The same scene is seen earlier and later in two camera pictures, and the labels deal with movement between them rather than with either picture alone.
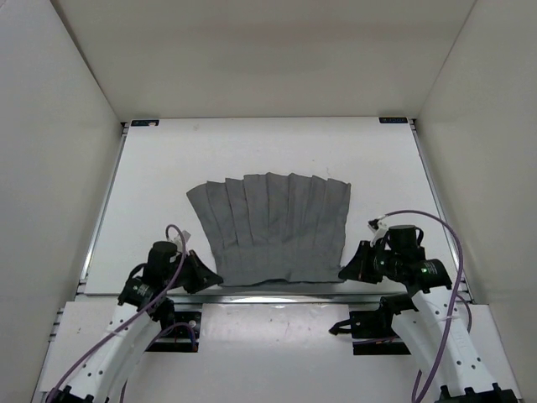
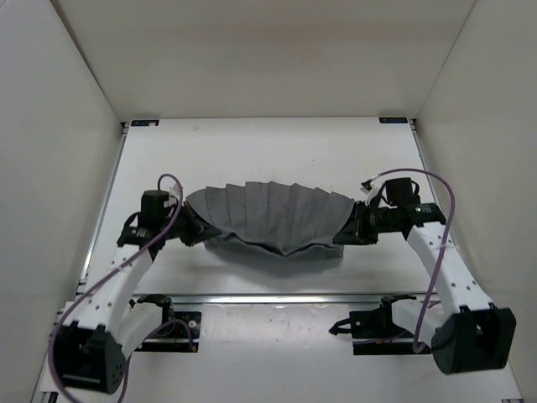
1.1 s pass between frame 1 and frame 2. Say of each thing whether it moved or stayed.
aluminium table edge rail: stayed
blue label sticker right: stayed
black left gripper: moved
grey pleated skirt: moved
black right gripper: moved
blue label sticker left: stayed
